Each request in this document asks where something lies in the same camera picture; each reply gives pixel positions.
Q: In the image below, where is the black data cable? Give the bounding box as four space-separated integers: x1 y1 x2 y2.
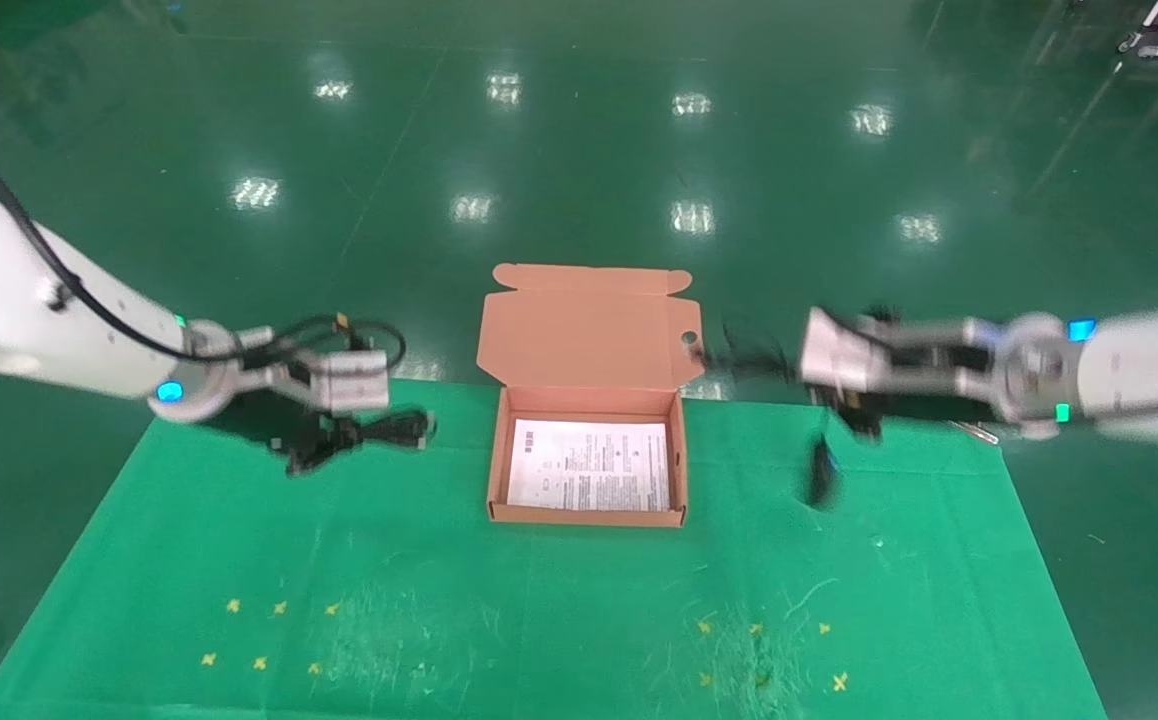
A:
317 407 438 463

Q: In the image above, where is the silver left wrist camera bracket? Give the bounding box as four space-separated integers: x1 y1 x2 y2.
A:
237 325 391 414

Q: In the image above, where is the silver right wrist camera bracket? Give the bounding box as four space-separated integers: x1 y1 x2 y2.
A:
801 306 1002 397

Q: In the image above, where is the white printed instruction sheet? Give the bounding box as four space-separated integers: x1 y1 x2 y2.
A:
507 420 672 513

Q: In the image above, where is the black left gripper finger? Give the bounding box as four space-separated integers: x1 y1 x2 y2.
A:
314 410 365 447
284 440 340 477

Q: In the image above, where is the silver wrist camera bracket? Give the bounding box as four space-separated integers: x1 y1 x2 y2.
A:
237 325 391 414
801 306 1002 397

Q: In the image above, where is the brown cardboard box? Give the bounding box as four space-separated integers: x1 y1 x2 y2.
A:
476 263 707 528

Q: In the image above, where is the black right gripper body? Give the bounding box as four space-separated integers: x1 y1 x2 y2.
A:
874 340 1006 426

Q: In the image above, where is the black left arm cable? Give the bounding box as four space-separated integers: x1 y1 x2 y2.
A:
0 135 408 377

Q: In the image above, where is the black wired mouse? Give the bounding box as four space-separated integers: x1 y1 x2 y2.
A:
709 318 842 513

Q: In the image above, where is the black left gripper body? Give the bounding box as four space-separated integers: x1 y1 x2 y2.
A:
224 385 342 447

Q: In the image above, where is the green table cloth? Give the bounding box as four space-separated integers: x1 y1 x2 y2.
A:
0 380 1110 720

